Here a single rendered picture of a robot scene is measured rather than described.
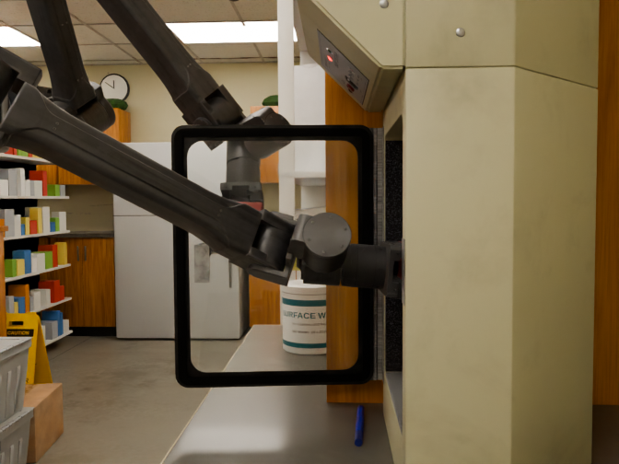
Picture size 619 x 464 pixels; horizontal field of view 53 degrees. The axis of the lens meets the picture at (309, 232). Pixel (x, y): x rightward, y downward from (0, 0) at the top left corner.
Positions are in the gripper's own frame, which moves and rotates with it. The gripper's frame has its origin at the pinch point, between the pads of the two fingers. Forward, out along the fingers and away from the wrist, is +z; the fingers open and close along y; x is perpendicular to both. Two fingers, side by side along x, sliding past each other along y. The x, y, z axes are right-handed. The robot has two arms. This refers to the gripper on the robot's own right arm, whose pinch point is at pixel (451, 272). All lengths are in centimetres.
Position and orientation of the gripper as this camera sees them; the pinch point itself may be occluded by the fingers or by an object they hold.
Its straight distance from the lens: 84.0
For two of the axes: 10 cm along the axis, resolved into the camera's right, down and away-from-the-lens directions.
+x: -0.8, 10.0, 0.3
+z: 10.0, 0.7, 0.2
